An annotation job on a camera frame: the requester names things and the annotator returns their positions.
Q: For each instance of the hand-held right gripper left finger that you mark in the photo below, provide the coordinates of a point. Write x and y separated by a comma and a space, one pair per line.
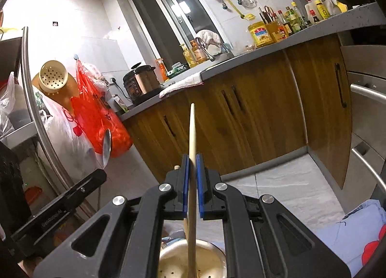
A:
184, 189

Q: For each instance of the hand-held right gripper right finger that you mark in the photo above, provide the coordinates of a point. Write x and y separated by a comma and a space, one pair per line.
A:
199, 189

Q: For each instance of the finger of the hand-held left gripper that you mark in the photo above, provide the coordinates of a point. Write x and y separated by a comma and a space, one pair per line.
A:
87, 189

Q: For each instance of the large metal serving spoon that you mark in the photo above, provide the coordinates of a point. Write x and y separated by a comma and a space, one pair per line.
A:
106, 148

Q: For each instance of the wooden chopsticks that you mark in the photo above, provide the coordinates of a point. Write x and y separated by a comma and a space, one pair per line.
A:
192, 133

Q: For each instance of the white floral ceramic utensil holder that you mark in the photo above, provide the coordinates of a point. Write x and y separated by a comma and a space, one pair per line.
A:
172, 258

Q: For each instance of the white plastic bag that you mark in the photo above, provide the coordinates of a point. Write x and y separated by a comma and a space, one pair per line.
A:
66, 145

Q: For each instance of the red plastic bag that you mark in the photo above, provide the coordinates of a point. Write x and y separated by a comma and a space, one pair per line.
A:
99, 121

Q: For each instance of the clear plastic bag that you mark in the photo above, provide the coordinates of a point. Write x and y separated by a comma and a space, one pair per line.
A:
6, 106

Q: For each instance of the white dishcloth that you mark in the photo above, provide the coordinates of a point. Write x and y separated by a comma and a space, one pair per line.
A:
184, 83

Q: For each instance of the wooden kitchen cabinets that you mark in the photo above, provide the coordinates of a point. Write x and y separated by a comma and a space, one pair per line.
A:
265, 100

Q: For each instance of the beige plastic colander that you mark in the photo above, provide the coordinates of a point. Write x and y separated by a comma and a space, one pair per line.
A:
54, 80

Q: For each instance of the copper electric pressure cooker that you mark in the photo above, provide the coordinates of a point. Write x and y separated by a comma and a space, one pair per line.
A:
141, 82

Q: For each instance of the green packet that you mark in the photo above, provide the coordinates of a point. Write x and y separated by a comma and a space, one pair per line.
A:
178, 70

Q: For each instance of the orange spray bottle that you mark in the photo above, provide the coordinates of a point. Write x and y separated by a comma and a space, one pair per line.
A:
162, 70

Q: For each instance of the yellow dish soap bottle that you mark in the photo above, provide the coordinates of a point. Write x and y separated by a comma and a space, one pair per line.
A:
188, 56

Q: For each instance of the orange liquid bottle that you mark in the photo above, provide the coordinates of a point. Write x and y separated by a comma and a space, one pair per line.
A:
197, 52

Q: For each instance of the metal shelf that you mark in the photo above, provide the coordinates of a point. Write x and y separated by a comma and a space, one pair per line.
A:
12, 55

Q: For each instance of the metal kitchen faucet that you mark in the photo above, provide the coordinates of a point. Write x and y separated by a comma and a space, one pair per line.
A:
205, 49

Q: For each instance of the white rag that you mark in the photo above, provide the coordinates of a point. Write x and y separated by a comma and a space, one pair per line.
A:
209, 37

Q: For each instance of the blue cartoon printed cloth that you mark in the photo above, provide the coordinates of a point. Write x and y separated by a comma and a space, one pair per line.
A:
346, 235

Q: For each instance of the yellow plastic jar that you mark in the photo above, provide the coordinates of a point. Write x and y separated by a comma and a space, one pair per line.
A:
261, 35

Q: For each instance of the sliding glass window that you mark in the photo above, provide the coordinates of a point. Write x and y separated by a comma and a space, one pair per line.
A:
172, 18

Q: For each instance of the wooden knife block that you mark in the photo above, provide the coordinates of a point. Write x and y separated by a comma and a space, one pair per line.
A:
275, 32

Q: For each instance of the stainless steel oven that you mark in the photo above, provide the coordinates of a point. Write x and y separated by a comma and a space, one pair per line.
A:
365, 121

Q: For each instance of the row of seasoning bottles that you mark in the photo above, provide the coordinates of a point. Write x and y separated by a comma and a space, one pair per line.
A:
301, 17

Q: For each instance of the curved metal rail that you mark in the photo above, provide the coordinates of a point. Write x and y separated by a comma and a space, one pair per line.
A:
31, 91

